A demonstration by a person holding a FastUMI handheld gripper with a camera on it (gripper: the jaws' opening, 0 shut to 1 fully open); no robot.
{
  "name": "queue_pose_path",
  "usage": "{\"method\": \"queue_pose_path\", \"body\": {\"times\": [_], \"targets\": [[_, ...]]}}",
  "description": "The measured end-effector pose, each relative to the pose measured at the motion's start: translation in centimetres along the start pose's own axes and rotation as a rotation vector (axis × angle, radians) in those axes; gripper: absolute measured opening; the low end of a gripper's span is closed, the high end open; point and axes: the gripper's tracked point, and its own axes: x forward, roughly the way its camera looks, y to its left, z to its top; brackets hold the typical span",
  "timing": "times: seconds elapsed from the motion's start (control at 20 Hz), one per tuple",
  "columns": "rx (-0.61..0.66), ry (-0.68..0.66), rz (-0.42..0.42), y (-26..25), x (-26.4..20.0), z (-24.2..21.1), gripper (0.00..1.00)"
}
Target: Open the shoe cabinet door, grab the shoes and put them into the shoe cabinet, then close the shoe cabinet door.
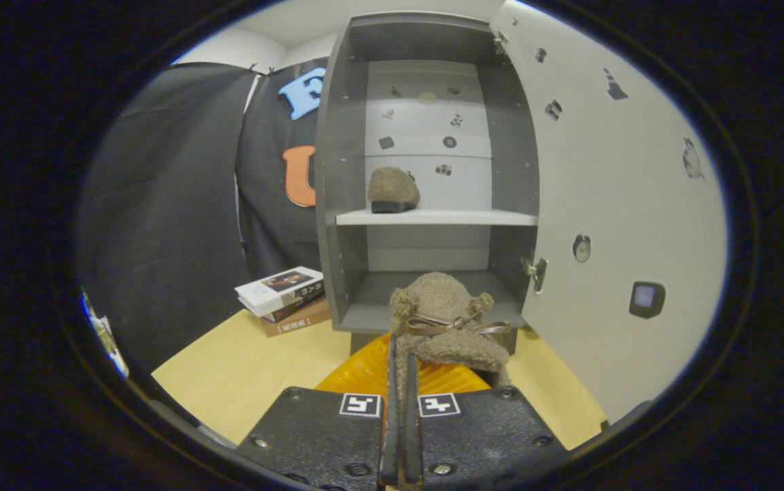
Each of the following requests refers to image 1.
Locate light grey shoe cabinet door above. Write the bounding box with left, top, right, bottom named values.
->
left=489, top=0, right=729, bottom=423

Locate white and blue object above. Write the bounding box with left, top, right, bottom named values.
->
left=80, top=290, right=130, bottom=378

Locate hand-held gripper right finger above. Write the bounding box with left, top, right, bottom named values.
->
left=402, top=351, right=570, bottom=491

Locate black backdrop cloth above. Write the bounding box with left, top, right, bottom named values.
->
left=78, top=58, right=328, bottom=372

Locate dark grey shoe cabinet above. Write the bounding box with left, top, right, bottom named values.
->
left=315, top=12, right=541, bottom=355

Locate white book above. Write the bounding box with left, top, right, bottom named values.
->
left=235, top=266, right=325, bottom=318

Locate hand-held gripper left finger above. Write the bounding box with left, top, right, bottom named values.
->
left=236, top=332, right=401, bottom=491

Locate brown fuzzy shoe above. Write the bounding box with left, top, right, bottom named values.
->
left=390, top=271, right=514, bottom=403
left=367, top=166, right=421, bottom=214

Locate dark book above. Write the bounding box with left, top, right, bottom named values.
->
left=262, top=280, right=326, bottom=323

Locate brown book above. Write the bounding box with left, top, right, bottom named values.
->
left=260, top=298, right=332, bottom=338

